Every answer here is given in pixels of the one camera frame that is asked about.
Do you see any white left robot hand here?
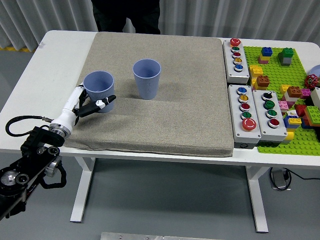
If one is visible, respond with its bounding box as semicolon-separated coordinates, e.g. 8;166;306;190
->
51;83;117;133

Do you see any blue ribbed cup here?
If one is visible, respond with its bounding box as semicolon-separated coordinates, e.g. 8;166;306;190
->
83;71;116;114
132;58;162;100

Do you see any white table leg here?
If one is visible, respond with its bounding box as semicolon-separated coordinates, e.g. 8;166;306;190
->
69;156;96;223
244;165;270;233

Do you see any person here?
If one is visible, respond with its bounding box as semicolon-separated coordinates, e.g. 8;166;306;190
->
91;0;162;35

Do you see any grey-brown fabric mat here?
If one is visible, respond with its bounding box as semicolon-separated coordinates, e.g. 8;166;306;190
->
56;31;235;158

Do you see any grey five-button control box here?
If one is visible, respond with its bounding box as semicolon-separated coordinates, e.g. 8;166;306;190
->
227;84;262;150
221;37;251;85

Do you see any white curtain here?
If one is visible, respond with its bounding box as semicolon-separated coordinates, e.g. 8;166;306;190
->
0;0;320;50

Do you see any grey four-button control box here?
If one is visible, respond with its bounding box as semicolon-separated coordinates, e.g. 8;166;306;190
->
252;89;288;147

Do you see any brown toy brick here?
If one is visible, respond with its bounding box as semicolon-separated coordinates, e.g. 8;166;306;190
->
286;85;303;98
256;75;271;88

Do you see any green toy brick baseplate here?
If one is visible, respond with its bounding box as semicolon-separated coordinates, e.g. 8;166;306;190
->
242;45;320;156

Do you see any grey power adapter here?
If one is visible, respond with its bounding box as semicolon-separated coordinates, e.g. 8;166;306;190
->
271;169;288;190

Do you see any red toy brick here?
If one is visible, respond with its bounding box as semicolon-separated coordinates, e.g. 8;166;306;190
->
294;104;308;117

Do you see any large green toy brick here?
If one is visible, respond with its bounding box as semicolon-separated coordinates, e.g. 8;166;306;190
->
303;105;320;121

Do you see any red valve wheel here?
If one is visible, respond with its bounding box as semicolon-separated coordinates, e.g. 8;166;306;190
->
304;74;319;89

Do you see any white box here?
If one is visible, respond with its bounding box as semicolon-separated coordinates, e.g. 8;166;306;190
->
309;86;320;106

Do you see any black power cable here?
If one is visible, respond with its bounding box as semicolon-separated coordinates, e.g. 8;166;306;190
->
268;166;320;192

